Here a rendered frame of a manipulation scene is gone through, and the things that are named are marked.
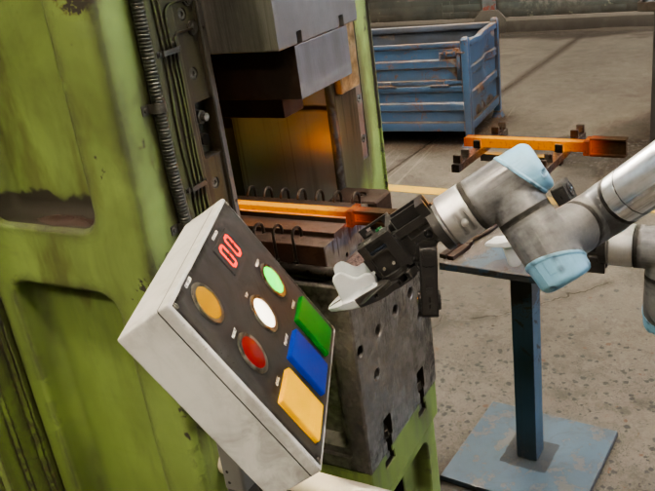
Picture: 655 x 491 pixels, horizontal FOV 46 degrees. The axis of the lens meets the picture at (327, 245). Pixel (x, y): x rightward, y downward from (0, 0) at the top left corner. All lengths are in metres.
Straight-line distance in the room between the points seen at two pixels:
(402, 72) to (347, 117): 3.51
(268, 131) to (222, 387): 1.08
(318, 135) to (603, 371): 1.47
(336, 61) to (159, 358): 0.79
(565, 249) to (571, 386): 1.76
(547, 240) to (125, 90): 0.67
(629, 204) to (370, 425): 0.79
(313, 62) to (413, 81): 3.91
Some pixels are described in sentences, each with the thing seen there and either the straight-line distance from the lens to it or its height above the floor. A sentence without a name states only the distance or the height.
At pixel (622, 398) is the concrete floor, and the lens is 2.74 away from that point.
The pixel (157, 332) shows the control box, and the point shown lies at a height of 1.17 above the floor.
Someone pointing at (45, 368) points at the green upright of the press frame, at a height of 0.79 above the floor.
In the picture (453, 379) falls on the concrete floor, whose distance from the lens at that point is 2.82.
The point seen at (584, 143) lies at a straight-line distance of 1.93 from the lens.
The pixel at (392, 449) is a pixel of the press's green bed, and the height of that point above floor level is 0.45.
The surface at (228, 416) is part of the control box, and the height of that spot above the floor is 1.05.
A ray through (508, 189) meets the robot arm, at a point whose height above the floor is 1.21.
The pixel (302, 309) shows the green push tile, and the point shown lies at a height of 1.04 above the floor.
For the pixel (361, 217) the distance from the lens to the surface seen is 1.57.
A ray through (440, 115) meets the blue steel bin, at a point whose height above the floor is 0.21.
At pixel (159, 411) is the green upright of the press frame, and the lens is 1.50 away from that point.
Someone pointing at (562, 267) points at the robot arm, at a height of 1.11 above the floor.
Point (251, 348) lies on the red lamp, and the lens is 0.96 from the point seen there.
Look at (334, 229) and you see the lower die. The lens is 1.54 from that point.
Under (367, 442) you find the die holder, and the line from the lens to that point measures 1.66.
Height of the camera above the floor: 1.57
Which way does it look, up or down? 23 degrees down
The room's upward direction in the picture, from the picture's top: 8 degrees counter-clockwise
